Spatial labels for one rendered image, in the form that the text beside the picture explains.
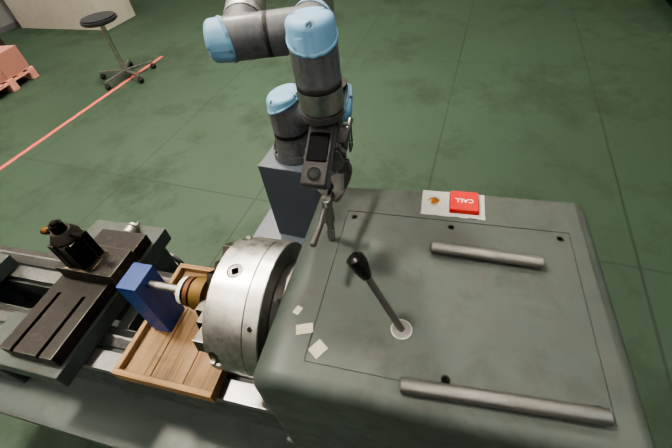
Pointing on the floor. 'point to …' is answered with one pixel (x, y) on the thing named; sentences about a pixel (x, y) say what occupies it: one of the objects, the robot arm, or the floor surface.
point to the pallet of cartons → (13, 68)
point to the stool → (112, 46)
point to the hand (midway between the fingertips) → (332, 199)
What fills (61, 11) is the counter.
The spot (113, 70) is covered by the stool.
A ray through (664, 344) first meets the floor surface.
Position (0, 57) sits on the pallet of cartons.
